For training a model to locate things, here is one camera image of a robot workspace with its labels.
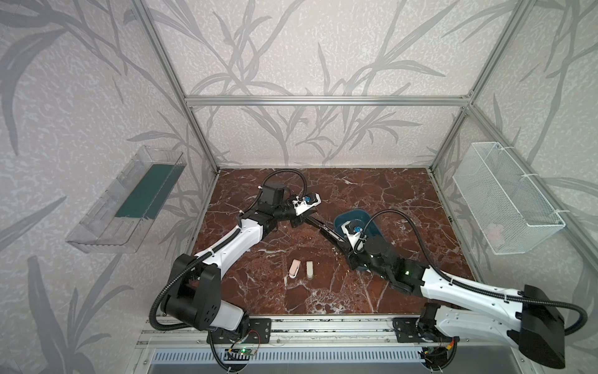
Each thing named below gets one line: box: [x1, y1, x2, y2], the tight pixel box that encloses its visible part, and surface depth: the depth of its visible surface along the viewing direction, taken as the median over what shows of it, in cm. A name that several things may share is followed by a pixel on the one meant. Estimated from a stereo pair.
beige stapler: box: [306, 261, 314, 280], surface depth 86 cm
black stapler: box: [305, 215, 352, 252], surface depth 82 cm
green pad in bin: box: [114, 164, 186, 219], surface depth 69 cm
